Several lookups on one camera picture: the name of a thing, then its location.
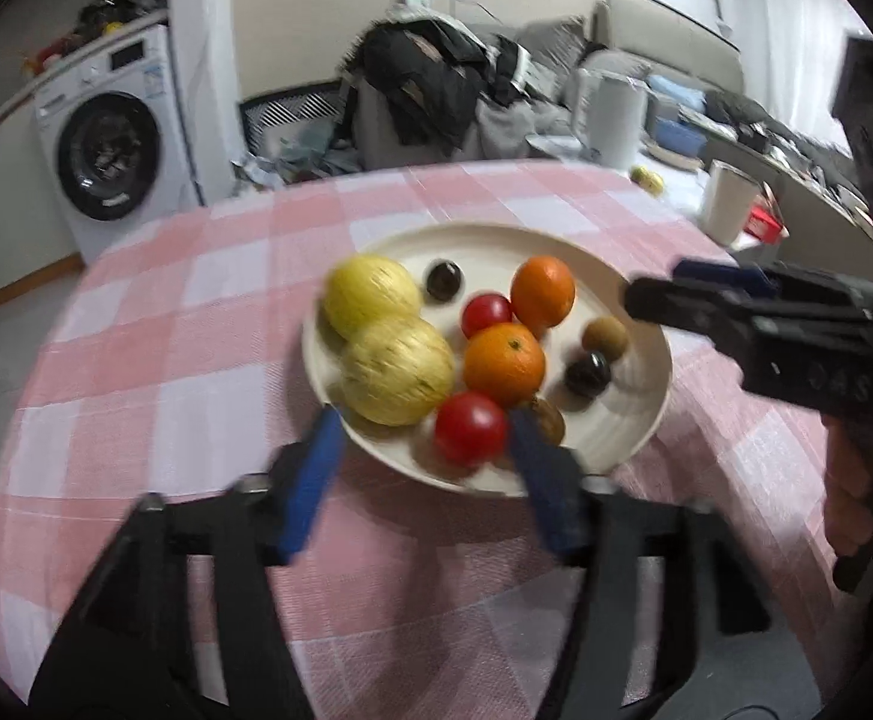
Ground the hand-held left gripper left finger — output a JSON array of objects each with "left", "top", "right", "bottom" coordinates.
[{"left": 27, "top": 405, "right": 347, "bottom": 720}]

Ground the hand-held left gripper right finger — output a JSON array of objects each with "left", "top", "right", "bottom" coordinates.
[{"left": 509, "top": 409, "right": 827, "bottom": 720}]

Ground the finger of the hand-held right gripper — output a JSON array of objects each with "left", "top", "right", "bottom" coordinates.
[
  {"left": 672, "top": 259, "right": 873, "bottom": 317},
  {"left": 622, "top": 276, "right": 766, "bottom": 352}
]

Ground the brown round kiwi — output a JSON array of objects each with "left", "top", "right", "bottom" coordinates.
[
  {"left": 581, "top": 315, "right": 629, "bottom": 357},
  {"left": 518, "top": 396, "right": 566, "bottom": 445}
]

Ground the red tomato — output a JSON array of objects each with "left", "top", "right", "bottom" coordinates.
[
  {"left": 433, "top": 391, "right": 511, "bottom": 467},
  {"left": 460, "top": 292, "right": 514, "bottom": 340}
]

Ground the dark purple plum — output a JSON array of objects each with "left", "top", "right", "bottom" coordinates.
[
  {"left": 425, "top": 259, "right": 466, "bottom": 302},
  {"left": 563, "top": 351, "right": 612, "bottom": 397}
]

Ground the orange mandarin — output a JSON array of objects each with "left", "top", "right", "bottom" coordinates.
[
  {"left": 509, "top": 255, "right": 577, "bottom": 329},
  {"left": 463, "top": 322, "right": 547, "bottom": 406}
]

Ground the speckled yellow guava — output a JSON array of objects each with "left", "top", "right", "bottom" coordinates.
[
  {"left": 322, "top": 255, "right": 424, "bottom": 340},
  {"left": 340, "top": 315, "right": 457, "bottom": 427}
]

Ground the cream round plate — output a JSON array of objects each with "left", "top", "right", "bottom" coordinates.
[{"left": 301, "top": 221, "right": 673, "bottom": 500}]

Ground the person's right hand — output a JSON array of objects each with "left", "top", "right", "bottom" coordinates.
[{"left": 822, "top": 420, "right": 873, "bottom": 560}]

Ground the red box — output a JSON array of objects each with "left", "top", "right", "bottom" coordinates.
[{"left": 743, "top": 195, "right": 786, "bottom": 241}]

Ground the white cup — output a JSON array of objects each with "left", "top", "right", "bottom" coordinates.
[{"left": 698, "top": 160, "right": 761, "bottom": 245}]

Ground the pink checked tablecloth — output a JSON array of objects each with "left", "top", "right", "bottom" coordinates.
[{"left": 0, "top": 161, "right": 842, "bottom": 706}]

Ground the white electric kettle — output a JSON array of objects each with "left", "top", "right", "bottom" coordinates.
[{"left": 572, "top": 67, "right": 649, "bottom": 170}]

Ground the beige sofa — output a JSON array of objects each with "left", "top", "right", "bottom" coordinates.
[{"left": 515, "top": 0, "right": 873, "bottom": 241}]

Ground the grey garment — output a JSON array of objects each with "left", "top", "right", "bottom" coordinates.
[{"left": 473, "top": 94, "right": 580, "bottom": 162}]

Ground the pile of paper bags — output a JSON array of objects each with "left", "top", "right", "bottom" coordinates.
[{"left": 230, "top": 131, "right": 366, "bottom": 185}]

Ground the grey chair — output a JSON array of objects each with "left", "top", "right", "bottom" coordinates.
[{"left": 352, "top": 82, "right": 482, "bottom": 167}]

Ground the black patterned basket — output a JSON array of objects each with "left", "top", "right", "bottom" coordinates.
[{"left": 239, "top": 86, "right": 351, "bottom": 158}]

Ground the white washing machine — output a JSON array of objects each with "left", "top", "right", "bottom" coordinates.
[{"left": 33, "top": 22, "right": 205, "bottom": 265}]

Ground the dark cooking pot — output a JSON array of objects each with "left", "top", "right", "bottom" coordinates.
[{"left": 80, "top": 0, "right": 145, "bottom": 25}]

